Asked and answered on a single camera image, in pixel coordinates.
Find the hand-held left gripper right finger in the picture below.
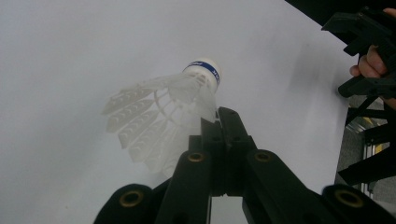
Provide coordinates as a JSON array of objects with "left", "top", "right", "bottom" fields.
[{"left": 218, "top": 106, "right": 258, "bottom": 197}]

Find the white table cover board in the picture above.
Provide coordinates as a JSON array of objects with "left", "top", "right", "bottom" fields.
[{"left": 0, "top": 0, "right": 350, "bottom": 224}]

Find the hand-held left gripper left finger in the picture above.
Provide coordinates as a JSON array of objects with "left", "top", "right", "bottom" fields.
[{"left": 188, "top": 117, "right": 226, "bottom": 198}]

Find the black stand frame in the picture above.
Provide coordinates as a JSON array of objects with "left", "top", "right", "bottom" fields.
[{"left": 337, "top": 96, "right": 396, "bottom": 187}]

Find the white shuttlecock blue band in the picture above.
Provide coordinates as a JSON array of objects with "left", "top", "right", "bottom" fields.
[{"left": 101, "top": 57, "right": 222, "bottom": 178}]

